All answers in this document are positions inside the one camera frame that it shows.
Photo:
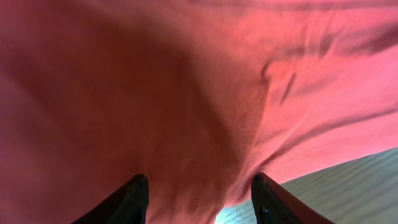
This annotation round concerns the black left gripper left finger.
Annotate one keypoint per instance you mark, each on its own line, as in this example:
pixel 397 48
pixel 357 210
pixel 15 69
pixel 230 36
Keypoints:
pixel 127 205

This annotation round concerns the red t-shirt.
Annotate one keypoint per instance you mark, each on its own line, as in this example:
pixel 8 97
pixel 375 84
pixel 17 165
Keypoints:
pixel 197 95

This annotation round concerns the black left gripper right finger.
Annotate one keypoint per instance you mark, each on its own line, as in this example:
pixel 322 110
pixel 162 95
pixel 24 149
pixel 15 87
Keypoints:
pixel 275 205

